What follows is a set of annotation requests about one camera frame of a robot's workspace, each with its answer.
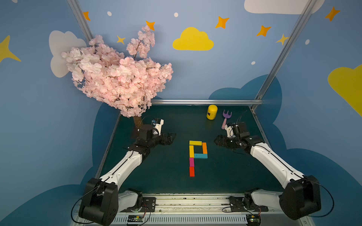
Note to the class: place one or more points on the short yellow block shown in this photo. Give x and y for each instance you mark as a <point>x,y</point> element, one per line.
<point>195,143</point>

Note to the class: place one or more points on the purple pink toy fork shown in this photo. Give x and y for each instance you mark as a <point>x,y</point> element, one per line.
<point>227,115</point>

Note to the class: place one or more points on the right circuit board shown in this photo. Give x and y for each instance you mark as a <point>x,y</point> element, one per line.
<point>253,220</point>

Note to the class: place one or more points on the orange block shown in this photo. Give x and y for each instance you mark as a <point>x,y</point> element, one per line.
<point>204,148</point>

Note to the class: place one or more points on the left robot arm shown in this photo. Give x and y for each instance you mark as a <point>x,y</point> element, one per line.
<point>101,200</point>

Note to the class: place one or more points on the magenta block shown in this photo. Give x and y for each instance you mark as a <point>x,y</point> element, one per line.
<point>191,162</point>

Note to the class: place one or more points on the long yellow block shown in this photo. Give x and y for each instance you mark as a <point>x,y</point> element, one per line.
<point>191,151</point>

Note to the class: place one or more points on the left circuit board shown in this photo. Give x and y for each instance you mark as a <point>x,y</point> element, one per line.
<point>135,219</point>

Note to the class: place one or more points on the pink cherry blossom tree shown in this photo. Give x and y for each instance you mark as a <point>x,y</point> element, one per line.
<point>127,83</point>

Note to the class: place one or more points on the aluminium front rail bed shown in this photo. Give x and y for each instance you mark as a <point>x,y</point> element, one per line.
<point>204,210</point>

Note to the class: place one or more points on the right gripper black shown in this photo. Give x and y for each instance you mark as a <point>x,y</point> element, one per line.
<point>226,141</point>

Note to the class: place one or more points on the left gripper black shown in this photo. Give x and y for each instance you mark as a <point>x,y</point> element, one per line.
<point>163,138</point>

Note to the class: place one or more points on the yellow cylindrical bottle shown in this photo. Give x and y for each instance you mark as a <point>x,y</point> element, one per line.
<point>211,112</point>

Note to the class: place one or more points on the teal block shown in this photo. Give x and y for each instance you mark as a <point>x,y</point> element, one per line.
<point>200,156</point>

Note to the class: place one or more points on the aluminium frame rail back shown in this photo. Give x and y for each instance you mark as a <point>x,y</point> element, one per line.
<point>205,102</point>

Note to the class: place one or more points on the dark tree base plate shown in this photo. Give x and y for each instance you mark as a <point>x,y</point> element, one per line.
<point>135,132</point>

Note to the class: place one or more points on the circuit board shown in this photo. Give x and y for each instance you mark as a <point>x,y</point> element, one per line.
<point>135,219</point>
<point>253,220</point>

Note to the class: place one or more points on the red block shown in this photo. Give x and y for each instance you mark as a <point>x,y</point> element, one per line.
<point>191,171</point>

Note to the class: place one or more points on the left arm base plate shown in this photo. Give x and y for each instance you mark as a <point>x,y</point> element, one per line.
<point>148,204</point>

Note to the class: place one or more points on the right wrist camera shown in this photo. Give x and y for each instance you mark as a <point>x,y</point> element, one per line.
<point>229,130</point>

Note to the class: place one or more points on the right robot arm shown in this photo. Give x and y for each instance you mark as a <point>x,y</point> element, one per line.
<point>301,195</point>

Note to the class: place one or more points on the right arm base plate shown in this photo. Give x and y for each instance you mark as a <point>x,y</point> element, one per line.
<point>240,204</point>

